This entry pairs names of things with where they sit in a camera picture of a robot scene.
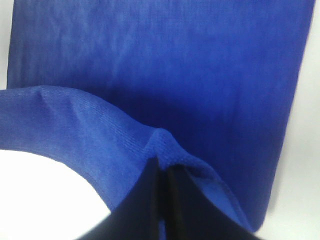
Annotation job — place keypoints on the blue microfibre towel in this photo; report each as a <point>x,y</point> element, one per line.
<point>104,85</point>

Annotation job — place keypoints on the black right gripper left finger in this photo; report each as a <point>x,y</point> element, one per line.
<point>137,216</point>

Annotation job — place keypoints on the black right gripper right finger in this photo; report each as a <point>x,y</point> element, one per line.
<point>191,216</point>

